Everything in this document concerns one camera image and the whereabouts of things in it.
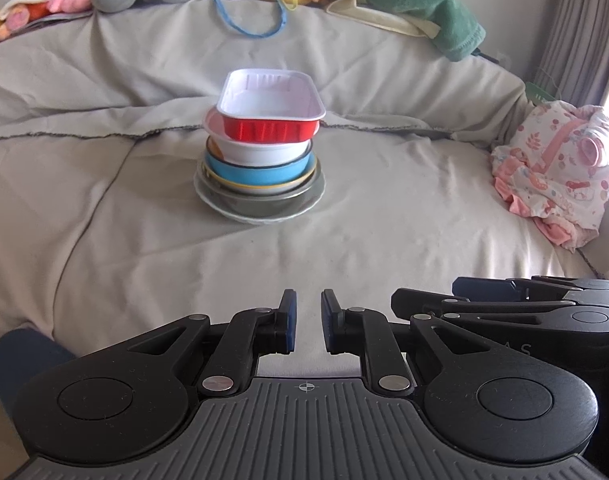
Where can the pink printed clothing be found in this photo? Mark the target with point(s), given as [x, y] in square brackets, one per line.
[549, 175]

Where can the white rectangular plastic tray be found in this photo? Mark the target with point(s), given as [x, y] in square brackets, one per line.
[269, 127]

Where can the pink bunny plush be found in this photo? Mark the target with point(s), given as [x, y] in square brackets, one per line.
[49, 5]

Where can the beige seat sheet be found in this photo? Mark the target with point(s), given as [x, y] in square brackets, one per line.
[184, 260]

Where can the cream cloth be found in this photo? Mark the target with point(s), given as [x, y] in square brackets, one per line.
[384, 20]

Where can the stainless steel bowl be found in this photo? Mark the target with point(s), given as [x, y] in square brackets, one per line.
[264, 205]

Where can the blue bowl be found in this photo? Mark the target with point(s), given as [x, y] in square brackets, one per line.
[264, 175]

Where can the green plastic item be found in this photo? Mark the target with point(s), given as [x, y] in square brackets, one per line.
[539, 94]

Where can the pale green plate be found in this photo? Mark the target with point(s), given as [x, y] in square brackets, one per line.
[264, 219]

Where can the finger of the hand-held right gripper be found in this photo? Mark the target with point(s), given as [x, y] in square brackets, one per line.
[479, 287]
[419, 300]

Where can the white plastic bowl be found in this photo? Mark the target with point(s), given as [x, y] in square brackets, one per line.
[264, 155]

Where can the grey frayed-edge sofa cover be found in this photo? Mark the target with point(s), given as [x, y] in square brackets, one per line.
[134, 70]

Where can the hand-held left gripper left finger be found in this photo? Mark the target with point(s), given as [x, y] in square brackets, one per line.
[290, 320]

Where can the person's denim-clad knee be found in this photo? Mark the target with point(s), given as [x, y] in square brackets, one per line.
[24, 360]

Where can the grey curtain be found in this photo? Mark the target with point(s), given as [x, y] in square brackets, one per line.
[574, 35]

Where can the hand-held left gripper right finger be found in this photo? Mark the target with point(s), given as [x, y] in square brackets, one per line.
[328, 320]

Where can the green towel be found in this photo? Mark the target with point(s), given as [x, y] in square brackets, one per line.
[409, 0]

